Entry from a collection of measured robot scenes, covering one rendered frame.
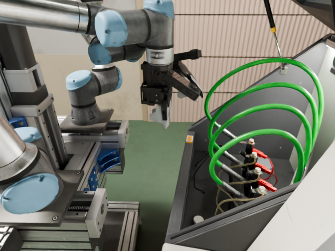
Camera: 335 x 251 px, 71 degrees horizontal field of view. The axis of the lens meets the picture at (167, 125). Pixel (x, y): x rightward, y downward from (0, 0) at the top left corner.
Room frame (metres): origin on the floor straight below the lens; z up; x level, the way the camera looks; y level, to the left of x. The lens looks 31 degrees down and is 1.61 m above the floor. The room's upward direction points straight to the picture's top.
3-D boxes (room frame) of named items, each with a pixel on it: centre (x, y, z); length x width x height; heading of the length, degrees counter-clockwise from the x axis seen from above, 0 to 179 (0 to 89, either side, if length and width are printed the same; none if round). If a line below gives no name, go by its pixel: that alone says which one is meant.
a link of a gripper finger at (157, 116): (0.63, 0.03, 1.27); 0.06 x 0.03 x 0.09; 80
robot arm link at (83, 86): (1.04, 0.40, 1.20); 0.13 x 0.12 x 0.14; 134
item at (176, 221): (0.75, -0.07, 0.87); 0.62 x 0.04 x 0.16; 170
